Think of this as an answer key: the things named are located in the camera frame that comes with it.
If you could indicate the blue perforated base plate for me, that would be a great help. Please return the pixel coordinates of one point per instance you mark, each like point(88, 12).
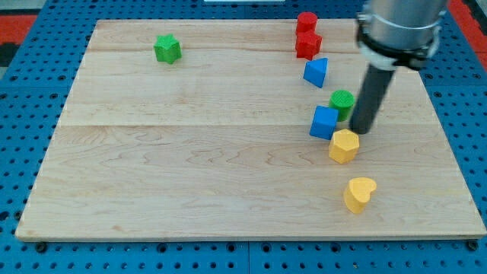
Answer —
point(33, 91)

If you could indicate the red star block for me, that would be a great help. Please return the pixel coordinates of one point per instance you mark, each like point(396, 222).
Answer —
point(308, 44)

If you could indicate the blue triangle block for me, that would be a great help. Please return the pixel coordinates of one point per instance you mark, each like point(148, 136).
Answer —
point(315, 71)

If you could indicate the blue cube block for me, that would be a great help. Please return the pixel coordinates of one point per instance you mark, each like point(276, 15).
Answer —
point(324, 122)

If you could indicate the green star block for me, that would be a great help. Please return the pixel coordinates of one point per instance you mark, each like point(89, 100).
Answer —
point(167, 49)

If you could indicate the yellow hexagon block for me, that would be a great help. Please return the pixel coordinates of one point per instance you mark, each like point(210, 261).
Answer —
point(344, 146)

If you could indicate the green cylinder block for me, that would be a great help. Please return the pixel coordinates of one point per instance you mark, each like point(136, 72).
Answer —
point(342, 101)

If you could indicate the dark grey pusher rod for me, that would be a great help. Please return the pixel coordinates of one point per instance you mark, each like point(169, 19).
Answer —
point(373, 90)

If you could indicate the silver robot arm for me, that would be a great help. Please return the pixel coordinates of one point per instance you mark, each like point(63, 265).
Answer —
point(394, 33)

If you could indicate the red cylinder block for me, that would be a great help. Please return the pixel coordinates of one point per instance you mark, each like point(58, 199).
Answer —
point(306, 21)

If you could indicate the light wooden board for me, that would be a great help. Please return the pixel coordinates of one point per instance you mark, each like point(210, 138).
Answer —
point(216, 146)

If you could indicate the yellow heart block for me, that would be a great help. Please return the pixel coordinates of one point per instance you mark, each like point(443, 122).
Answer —
point(357, 193)

